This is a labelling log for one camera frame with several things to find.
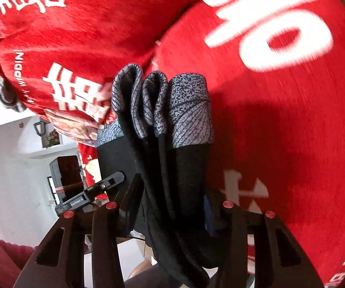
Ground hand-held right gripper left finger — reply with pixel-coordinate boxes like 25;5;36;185
19;173;145;288

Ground white shelf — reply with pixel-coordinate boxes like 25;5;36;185
25;142;81;159

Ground red printed blanket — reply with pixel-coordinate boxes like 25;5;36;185
0;0;345;288

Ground person's left forearm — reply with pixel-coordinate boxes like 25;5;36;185
0;228;39;288

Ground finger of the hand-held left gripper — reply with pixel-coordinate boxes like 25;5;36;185
84;171;125;200

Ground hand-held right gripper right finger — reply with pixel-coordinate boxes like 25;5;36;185
204;190;326;288

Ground black hook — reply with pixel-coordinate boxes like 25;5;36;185
34;121;46;138

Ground black pants with grey waistband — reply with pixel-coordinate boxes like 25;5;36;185
96;63;221;288

